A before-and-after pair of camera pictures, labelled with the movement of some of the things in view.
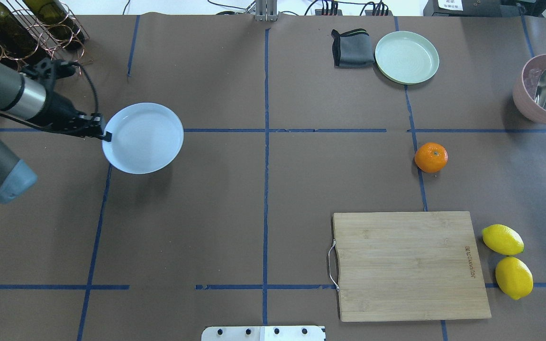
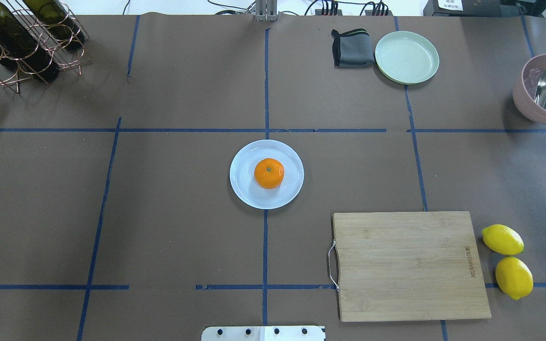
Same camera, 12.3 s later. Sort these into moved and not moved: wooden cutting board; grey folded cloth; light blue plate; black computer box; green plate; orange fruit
Moved: light blue plate; orange fruit
Not moved: wooden cutting board; black computer box; green plate; grey folded cloth
